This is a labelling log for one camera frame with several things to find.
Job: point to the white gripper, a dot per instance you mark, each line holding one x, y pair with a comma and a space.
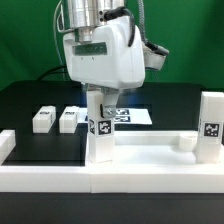
107, 61

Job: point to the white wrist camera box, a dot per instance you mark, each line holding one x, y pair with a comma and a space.
154, 59

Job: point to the fiducial marker sheet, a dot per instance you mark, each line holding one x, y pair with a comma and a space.
132, 116

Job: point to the white U-shaped fence wall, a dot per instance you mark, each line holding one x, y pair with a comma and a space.
92, 178

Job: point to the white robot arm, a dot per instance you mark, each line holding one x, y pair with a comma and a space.
81, 17

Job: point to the white desk top tray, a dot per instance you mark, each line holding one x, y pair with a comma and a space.
156, 148

